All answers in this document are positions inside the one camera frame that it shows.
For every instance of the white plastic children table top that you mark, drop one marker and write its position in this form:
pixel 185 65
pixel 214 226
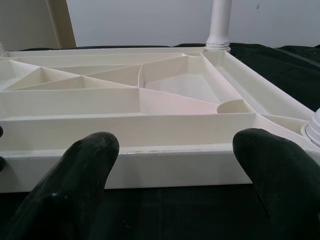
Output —
pixel 160 130

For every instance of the black table cloth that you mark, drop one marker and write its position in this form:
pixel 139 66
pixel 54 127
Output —
pixel 175 212

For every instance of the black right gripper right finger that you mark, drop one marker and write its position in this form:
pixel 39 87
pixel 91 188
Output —
pixel 287 190

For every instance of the beige door frame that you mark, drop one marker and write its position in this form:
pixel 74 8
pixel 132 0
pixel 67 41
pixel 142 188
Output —
pixel 62 22

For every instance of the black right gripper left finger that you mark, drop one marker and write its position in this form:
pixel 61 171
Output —
pixel 62 195

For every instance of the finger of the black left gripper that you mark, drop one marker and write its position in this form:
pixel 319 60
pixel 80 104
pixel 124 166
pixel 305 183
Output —
pixel 1 131
pixel 1 163

